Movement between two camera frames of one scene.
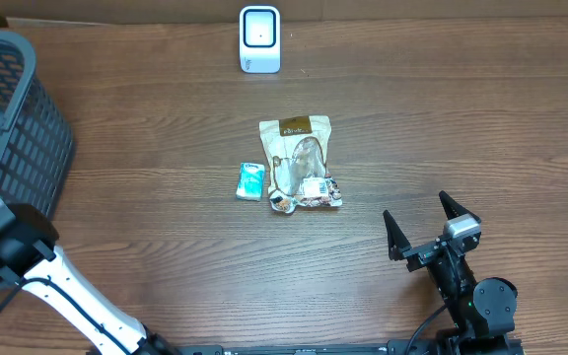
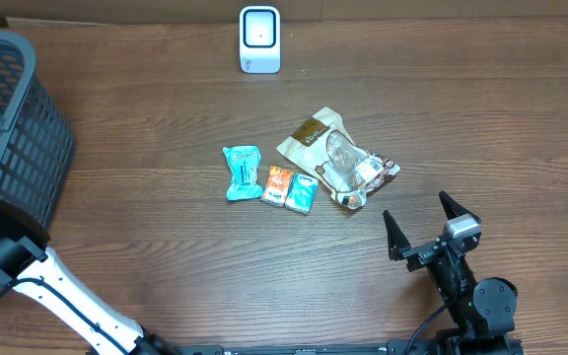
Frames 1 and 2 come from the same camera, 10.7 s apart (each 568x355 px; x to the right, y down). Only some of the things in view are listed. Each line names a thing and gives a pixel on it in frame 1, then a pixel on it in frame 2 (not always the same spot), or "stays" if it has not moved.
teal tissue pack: [250, 182] -> [301, 192]
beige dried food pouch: [296, 148] -> [348, 170]
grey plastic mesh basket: [20, 135] stays
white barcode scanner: [259, 39] stays
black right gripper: [422, 254] stays
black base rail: [219, 349] stays
